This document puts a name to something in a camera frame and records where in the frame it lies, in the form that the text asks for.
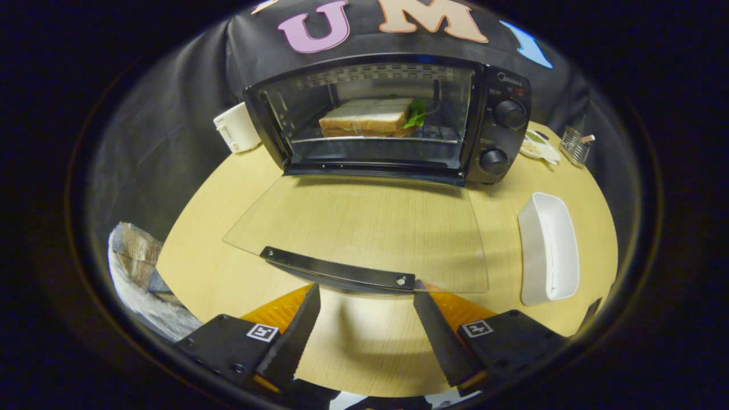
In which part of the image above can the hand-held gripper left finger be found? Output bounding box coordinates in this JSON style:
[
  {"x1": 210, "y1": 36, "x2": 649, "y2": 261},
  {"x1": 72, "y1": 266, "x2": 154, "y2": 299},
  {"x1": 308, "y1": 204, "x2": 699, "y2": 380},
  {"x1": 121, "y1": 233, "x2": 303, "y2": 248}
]
[{"x1": 173, "y1": 283, "x2": 321, "y2": 395}]

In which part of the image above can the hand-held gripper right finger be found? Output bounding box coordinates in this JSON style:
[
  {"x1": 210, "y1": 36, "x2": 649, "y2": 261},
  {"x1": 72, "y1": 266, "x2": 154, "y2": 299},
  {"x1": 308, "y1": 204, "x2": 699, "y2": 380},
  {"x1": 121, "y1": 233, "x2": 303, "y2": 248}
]
[{"x1": 413, "y1": 282, "x2": 571, "y2": 391}]

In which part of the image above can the white bread sandwich with lettuce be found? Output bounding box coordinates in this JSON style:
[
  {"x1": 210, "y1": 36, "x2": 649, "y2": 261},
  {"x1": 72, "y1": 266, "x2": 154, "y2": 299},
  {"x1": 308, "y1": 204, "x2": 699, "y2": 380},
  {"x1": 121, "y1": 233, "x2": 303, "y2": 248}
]
[{"x1": 318, "y1": 97, "x2": 428, "y2": 139}]

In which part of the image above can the black toaster oven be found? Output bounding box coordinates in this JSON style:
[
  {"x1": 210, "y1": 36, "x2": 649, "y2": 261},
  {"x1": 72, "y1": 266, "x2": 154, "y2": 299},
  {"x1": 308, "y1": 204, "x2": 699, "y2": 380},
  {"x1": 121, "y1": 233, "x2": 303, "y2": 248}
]
[{"x1": 222, "y1": 53, "x2": 533, "y2": 296}]

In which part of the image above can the white pop-up toaster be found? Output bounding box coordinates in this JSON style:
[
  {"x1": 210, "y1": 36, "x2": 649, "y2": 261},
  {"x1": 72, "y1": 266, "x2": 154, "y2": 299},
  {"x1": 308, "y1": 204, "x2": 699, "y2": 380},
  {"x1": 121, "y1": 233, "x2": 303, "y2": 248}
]
[{"x1": 213, "y1": 101, "x2": 263, "y2": 154}]

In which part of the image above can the white rectangular tray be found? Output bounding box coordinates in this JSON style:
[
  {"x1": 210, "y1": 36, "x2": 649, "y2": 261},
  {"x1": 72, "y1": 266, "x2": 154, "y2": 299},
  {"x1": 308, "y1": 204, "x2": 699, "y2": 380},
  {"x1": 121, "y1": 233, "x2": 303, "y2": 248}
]
[{"x1": 517, "y1": 192, "x2": 581, "y2": 307}]

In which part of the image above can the grey crumpled sheet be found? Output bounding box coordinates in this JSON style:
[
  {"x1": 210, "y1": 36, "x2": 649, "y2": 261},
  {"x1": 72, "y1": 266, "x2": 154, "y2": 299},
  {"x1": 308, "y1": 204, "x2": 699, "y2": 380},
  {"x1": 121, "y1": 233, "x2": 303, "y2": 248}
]
[{"x1": 107, "y1": 222, "x2": 203, "y2": 343}]

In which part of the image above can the small white dish with green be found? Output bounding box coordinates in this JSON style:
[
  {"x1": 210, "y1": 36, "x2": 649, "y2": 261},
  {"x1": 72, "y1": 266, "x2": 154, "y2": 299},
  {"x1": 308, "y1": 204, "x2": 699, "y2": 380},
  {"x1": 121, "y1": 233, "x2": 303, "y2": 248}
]
[{"x1": 519, "y1": 129, "x2": 562, "y2": 166}]

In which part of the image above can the black backdrop cloth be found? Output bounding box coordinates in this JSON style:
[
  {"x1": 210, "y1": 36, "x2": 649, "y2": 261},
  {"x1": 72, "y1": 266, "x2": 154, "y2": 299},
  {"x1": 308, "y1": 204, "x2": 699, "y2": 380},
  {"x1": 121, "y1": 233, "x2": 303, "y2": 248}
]
[{"x1": 85, "y1": 0, "x2": 596, "y2": 254}]

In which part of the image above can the clear wire holder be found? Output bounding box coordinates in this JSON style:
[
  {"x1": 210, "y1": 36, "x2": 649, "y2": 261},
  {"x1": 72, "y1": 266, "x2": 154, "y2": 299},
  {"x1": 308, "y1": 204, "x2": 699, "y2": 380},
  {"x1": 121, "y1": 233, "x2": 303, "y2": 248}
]
[{"x1": 559, "y1": 126, "x2": 596, "y2": 167}]

